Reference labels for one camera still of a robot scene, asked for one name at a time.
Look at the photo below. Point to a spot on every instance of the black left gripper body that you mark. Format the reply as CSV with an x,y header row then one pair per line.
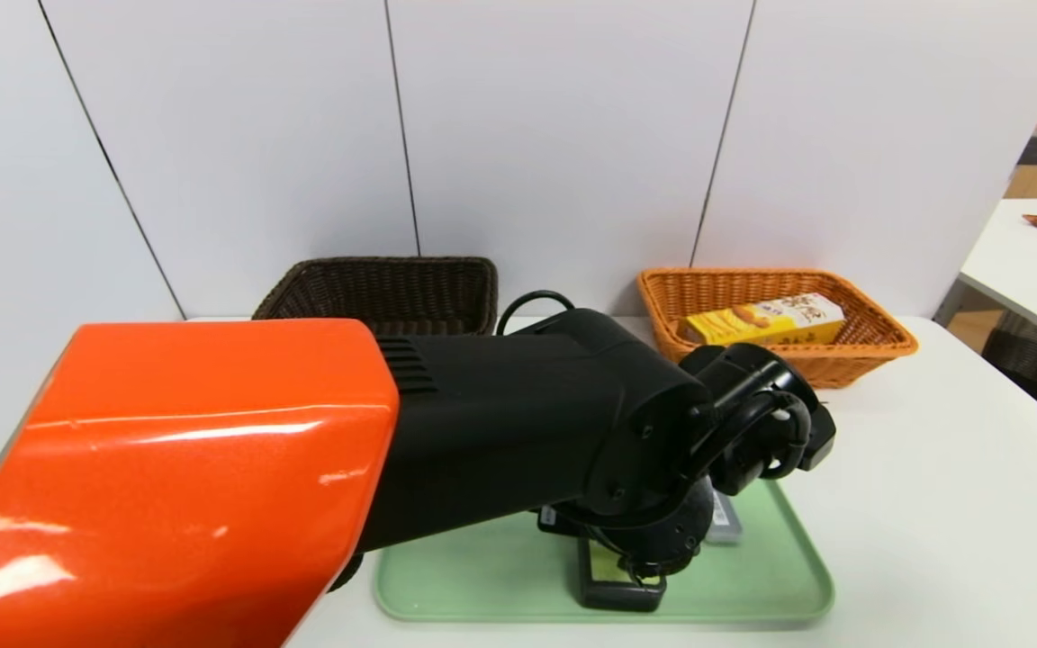
x,y
563,524

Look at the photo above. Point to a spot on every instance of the black facial cleanser bottle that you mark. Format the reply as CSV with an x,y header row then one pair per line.
x,y
608,589

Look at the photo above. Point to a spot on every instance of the grey transparent pencil lead case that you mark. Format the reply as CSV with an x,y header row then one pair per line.
x,y
727,522

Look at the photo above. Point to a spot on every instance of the yellow snack box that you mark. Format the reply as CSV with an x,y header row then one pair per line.
x,y
761,322

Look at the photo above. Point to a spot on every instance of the dark brown wicker basket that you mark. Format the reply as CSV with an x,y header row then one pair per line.
x,y
392,288

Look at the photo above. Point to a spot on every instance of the orange wicker basket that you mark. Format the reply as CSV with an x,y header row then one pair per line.
x,y
870,346

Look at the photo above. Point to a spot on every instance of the light green plastic tray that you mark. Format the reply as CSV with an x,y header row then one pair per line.
x,y
482,576

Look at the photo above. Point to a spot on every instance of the white side table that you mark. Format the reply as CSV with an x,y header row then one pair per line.
x,y
1032,279

